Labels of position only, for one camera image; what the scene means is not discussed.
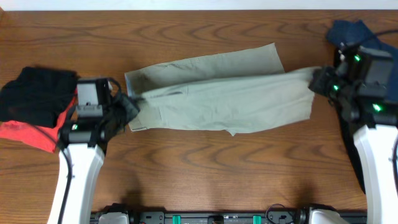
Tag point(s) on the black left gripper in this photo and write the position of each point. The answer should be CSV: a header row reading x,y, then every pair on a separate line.
x,y
123,109

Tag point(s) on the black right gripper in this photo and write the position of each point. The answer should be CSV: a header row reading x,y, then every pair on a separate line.
x,y
321,84

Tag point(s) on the khaki beige trousers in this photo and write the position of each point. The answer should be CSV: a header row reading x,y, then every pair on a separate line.
x,y
240,92

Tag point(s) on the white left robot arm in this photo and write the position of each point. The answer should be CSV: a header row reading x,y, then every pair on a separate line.
x,y
83,142

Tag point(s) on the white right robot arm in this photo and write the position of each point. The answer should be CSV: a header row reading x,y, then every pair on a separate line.
x,y
368,123

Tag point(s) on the dark blue garment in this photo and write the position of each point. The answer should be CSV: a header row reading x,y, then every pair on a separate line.
x,y
345,33

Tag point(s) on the red folded garment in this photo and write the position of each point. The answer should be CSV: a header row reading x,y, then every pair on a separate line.
x,y
38,137

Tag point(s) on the black folded garment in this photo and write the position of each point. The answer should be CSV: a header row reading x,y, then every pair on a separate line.
x,y
38,96

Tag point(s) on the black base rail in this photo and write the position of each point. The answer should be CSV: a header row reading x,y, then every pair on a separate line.
x,y
276,213

